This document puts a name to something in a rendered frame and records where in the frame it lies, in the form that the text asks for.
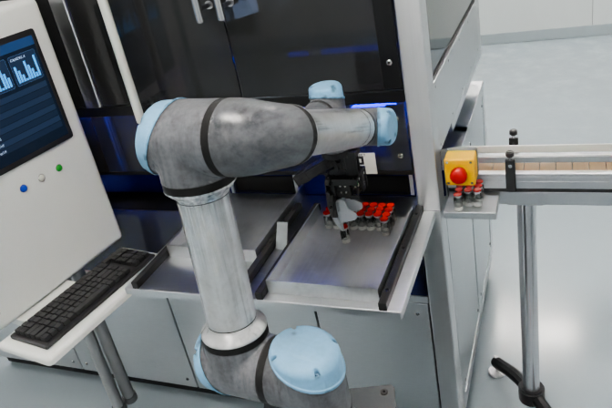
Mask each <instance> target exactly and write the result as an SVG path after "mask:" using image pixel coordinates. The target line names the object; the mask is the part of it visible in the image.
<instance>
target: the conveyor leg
mask: <svg viewBox="0 0 612 408"><path fill-rule="evenodd" d="M507 205H516V214H517V238H518V264H519V290H520V314H521V340H522V364H523V387H524V389H525V390H526V391H528V392H531V393H534V392H537V391H538V390H539V389H540V377H539V332H538V287H537V242H536V206H544V205H535V204H507Z"/></svg>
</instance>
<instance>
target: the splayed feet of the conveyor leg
mask: <svg viewBox="0 0 612 408"><path fill-rule="evenodd" d="M491 364H492V366H491V367H490V368H489V369H488V373H489V375H490V376H491V377H493V378H496V379H499V378H503V377H504V376H507V377H508V378H509V379H510V380H512V381H513V382H514V383H515V384H516V385H517V386H518V397H519V400H520V402H521V403H522V404H524V405H526V406H529V407H535V408H551V406H550V405H549V403H548V402H547V401H546V399H545V386H544V385H543V384H542V383H541V382H540V389H539V390H538V391H537V392H534V393H531V392H528V391H526V390H525V389H524V387H523V374H522V373H521V372H520V371H519V370H518V369H516V368H515V367H514V366H513V365H512V364H510V363H508V362H506V361H505V360H503V359H502V358H500V357H498V356H495V357H494V358H493V359H492V360H491Z"/></svg>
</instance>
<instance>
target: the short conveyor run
mask: <svg viewBox="0 0 612 408"><path fill-rule="evenodd" d="M509 135H511V136H512V137H511V138H509V145H507V146H459V147H454V148H477V150H478V153H489V154H478V164H479V173H478V176H477V179H482V180H483V181H484V192H500V201H499V204H535V205H588V206H612V152H582V151H612V143H604V144H555V145H518V138H516V137H515V136H516V135H517V130H516V129H515V128H512V129H510V130H509ZM519 152H555V153H519Z"/></svg>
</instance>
